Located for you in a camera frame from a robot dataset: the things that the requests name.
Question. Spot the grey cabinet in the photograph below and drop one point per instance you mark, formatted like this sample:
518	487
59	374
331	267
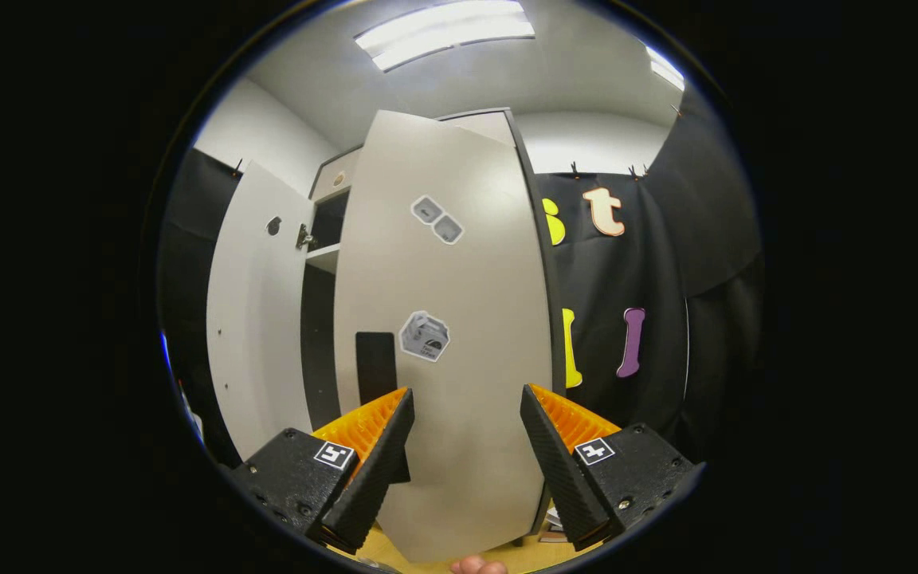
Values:
319	335

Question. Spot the grey cabinet door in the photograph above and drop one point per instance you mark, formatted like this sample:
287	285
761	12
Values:
260	319
467	319

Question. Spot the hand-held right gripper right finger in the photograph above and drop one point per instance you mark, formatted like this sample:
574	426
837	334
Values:
559	470

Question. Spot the black backdrop cloth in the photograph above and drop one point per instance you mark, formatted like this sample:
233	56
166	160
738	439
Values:
666	263

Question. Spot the large ceiling light panel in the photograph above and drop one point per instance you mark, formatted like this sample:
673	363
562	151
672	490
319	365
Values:
443	32

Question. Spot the small ceiling light panel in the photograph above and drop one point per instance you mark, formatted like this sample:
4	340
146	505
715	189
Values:
666	70

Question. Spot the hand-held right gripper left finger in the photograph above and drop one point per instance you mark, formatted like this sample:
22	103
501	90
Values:
371	474

